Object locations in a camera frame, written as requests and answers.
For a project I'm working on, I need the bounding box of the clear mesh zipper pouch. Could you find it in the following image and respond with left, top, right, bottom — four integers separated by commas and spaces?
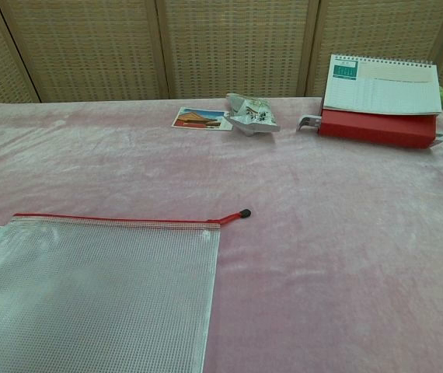
0, 208, 253, 373

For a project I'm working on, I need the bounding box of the white-green snack packet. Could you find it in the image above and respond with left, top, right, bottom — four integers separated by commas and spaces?
224, 92, 282, 138

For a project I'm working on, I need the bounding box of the temple picture postcard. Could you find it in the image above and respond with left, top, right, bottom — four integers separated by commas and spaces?
171, 106, 234, 132

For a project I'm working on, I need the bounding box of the grey metal clip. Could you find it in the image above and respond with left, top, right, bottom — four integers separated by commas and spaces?
295, 113, 323, 133

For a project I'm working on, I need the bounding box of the pink plush tablecloth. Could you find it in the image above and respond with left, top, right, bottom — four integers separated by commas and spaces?
0, 95, 443, 373

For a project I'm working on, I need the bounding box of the woven folding screen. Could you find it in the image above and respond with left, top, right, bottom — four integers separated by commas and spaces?
0, 0, 443, 112

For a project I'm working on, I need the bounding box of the desk calendar red base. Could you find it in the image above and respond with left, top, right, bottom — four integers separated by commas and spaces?
317, 54, 443, 150

